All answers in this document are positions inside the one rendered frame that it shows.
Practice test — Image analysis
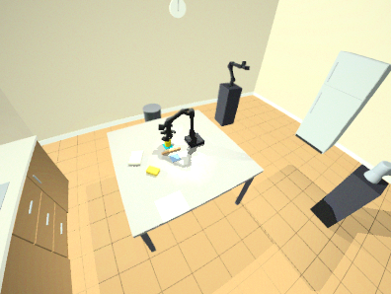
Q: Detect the yellow block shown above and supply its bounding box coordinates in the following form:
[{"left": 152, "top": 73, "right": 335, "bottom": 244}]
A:
[{"left": 146, "top": 166, "right": 160, "bottom": 177}]

